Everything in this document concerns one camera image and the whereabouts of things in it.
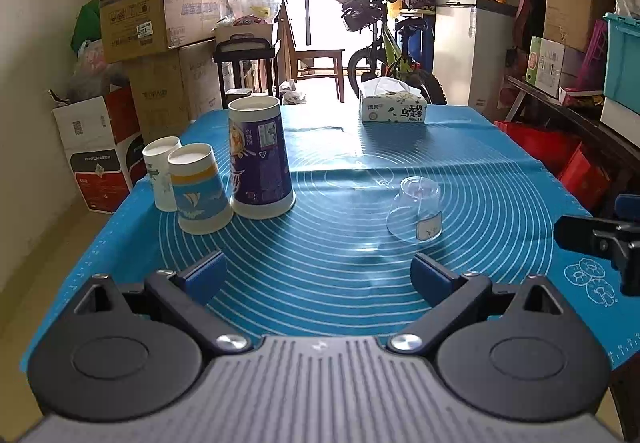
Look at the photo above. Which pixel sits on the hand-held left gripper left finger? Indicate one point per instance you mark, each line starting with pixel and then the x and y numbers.
pixel 205 275

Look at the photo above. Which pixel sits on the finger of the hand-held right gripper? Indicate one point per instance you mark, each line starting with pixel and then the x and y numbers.
pixel 575 233

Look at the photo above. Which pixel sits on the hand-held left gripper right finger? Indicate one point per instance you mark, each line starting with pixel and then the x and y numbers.
pixel 430 275

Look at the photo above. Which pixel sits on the clear plastic cup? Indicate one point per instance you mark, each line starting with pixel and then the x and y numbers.
pixel 415 218

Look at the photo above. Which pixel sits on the blue yellow paper cup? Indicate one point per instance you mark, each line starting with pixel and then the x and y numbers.
pixel 200 198

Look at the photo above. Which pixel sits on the small white paper cup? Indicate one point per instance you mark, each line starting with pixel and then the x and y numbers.
pixel 159 183

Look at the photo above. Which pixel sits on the tall purple paper cup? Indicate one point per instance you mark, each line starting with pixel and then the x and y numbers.
pixel 260 163

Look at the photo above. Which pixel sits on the red gift box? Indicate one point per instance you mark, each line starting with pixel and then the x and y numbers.
pixel 585 178

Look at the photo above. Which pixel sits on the red paper bag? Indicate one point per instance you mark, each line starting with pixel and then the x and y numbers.
pixel 540 145

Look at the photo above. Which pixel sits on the dark wooden side table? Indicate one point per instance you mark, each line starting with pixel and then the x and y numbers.
pixel 590 123

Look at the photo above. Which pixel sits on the blue silicone mat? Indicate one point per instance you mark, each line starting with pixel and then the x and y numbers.
pixel 325 233

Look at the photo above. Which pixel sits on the white red cardboard box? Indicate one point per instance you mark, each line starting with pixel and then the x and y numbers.
pixel 95 163

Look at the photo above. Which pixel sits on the white green tissue box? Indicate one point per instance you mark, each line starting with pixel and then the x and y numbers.
pixel 395 110

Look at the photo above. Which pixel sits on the green white carton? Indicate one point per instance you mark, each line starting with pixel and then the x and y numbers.
pixel 550 63

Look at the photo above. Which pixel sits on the pink plastic basket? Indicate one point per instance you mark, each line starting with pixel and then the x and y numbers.
pixel 592 58

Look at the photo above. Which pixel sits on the teal plastic crate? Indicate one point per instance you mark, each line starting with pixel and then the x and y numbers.
pixel 625 58

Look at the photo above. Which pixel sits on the plain brown cardboard box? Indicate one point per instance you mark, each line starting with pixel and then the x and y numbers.
pixel 160 93

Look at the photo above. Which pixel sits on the white chest freezer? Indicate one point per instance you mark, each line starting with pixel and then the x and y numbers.
pixel 465 58

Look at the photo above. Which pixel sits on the green black bicycle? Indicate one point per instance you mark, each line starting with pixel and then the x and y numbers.
pixel 395 58

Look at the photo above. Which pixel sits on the black stool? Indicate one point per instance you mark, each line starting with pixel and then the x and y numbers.
pixel 245 53

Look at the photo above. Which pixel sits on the grey plastic bag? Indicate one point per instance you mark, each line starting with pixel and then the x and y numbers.
pixel 97 68

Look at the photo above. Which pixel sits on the wooden chair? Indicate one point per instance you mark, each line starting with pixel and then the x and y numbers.
pixel 320 54

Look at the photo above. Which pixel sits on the large open cardboard box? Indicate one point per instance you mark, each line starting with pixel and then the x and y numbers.
pixel 135 18

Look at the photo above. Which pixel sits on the clear plastic bag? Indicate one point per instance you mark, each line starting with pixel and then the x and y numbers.
pixel 252 0

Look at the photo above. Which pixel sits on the green bag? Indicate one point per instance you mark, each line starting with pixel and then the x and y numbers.
pixel 85 23

